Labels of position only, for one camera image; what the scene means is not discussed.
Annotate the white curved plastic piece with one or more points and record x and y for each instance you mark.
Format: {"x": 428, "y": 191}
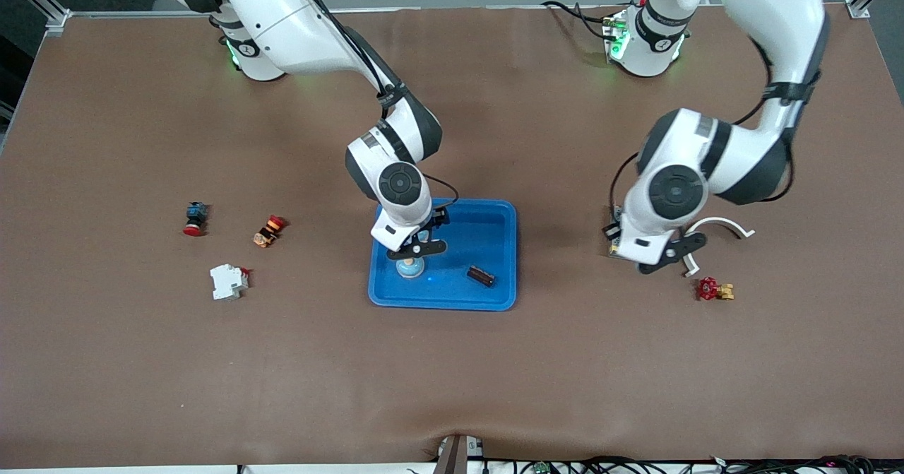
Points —
{"x": 734, "y": 225}

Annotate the blue plastic tray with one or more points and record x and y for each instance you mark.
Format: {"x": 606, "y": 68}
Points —
{"x": 480, "y": 234}

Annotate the light blue service bell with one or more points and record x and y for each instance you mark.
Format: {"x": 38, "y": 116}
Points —
{"x": 409, "y": 270}

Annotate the brown metal table clamp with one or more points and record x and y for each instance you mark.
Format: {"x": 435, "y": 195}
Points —
{"x": 455, "y": 456}

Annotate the dark brown capacitor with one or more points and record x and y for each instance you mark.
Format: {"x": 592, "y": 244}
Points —
{"x": 481, "y": 275}

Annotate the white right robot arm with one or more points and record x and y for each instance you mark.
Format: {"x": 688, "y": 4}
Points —
{"x": 282, "y": 22}

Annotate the orange yellow emergency stop button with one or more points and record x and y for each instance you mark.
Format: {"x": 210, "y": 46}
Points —
{"x": 268, "y": 231}

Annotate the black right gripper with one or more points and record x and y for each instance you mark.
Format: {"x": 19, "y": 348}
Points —
{"x": 438, "y": 218}

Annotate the white circuit breaker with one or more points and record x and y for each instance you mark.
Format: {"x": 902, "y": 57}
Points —
{"x": 228, "y": 282}

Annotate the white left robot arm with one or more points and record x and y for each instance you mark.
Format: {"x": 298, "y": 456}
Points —
{"x": 748, "y": 156}

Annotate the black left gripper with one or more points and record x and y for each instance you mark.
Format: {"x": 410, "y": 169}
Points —
{"x": 612, "y": 233}

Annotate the red mushroom push button switch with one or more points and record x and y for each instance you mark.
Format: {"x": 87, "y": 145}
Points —
{"x": 195, "y": 218}

